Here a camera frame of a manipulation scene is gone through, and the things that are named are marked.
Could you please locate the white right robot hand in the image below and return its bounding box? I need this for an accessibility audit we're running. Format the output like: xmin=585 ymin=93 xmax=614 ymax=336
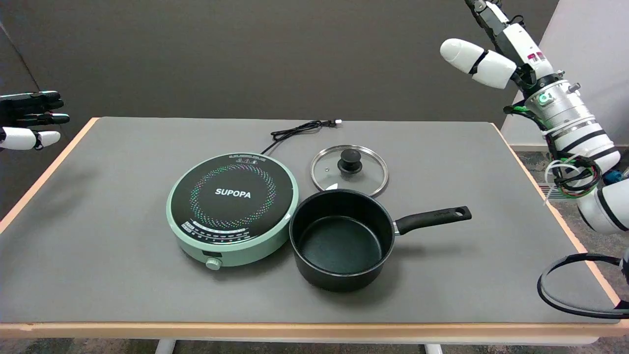
xmin=440 ymin=0 xmax=558 ymax=91

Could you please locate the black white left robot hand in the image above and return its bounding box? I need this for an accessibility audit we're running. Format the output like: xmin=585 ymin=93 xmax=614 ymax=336
xmin=0 ymin=91 xmax=70 ymax=151

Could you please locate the black pot with handle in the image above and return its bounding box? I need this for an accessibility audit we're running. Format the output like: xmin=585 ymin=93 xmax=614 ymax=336
xmin=289 ymin=189 xmax=472 ymax=293

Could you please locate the grey table mat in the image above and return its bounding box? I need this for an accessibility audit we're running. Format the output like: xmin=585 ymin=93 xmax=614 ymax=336
xmin=0 ymin=117 xmax=622 ymax=324

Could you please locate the floor vent grille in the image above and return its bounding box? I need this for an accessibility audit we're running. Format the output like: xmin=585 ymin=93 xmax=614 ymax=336
xmin=538 ymin=183 xmax=566 ymax=201

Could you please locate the glass lid with black knob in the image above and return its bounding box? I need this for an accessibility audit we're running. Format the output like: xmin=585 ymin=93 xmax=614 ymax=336
xmin=311 ymin=145 xmax=389 ymax=198

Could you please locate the green SUPOPA induction cooker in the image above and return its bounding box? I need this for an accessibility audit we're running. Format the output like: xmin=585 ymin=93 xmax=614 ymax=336
xmin=166 ymin=152 xmax=299 ymax=271

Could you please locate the green black wire bundle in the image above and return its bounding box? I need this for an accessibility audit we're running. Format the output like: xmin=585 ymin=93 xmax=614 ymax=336
xmin=504 ymin=103 xmax=602 ymax=200

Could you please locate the black power cord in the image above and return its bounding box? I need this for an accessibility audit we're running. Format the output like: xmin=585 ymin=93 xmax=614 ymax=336
xmin=260 ymin=119 xmax=343 ymax=155

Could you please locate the black sleeved cable loop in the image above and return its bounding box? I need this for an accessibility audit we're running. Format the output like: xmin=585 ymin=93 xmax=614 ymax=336
xmin=537 ymin=253 xmax=629 ymax=319

